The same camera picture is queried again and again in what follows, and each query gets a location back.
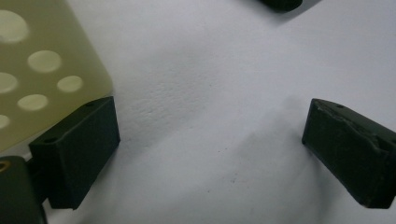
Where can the pale green plastic basket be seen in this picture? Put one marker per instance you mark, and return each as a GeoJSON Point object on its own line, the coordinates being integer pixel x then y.
{"type": "Point", "coordinates": [77, 37]}

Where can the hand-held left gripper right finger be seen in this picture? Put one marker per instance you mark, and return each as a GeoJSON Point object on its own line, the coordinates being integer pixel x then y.
{"type": "Point", "coordinates": [355, 152]}

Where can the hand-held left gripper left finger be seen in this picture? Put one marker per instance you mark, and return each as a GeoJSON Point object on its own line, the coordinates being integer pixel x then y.
{"type": "Point", "coordinates": [74, 152]}

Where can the black glove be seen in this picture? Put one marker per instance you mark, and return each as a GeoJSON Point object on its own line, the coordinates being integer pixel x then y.
{"type": "Point", "coordinates": [280, 4]}

